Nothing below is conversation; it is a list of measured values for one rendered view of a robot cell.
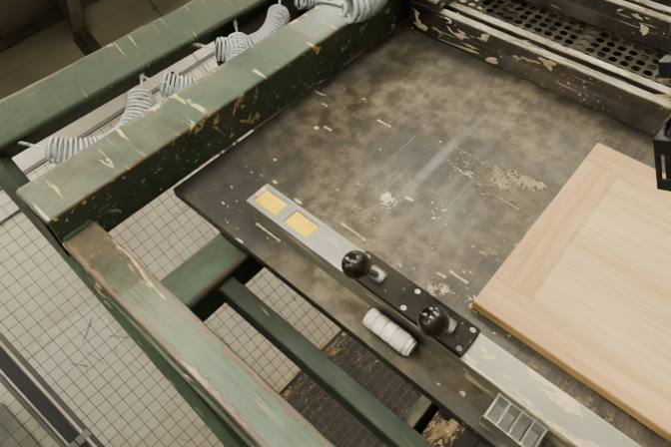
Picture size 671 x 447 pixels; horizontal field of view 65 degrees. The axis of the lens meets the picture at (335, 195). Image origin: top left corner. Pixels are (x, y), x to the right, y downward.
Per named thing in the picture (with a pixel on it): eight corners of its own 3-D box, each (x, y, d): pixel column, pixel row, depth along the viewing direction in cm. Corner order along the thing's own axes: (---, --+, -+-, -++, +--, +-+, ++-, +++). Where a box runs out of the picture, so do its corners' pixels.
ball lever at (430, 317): (451, 344, 71) (435, 343, 59) (428, 327, 73) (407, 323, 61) (466, 321, 72) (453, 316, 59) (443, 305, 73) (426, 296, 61)
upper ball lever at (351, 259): (382, 293, 77) (353, 283, 65) (362, 278, 78) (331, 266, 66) (396, 272, 77) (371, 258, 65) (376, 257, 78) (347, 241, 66)
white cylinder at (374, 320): (361, 327, 77) (405, 361, 73) (361, 317, 74) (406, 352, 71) (373, 313, 78) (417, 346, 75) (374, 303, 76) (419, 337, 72)
